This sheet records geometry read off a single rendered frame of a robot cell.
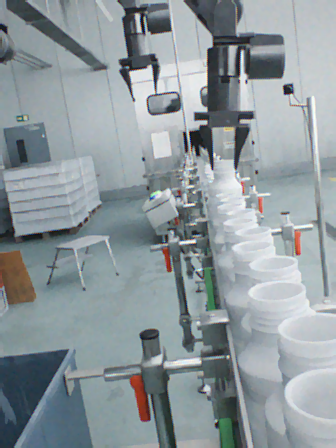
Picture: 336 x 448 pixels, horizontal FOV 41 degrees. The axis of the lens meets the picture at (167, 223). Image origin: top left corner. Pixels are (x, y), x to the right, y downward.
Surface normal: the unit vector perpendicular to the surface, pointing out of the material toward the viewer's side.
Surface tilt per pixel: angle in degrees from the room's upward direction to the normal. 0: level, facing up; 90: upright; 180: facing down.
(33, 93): 90
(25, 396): 90
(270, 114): 90
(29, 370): 90
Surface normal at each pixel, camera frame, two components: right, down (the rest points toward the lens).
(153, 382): -0.05, 0.19
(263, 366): -0.60, -0.46
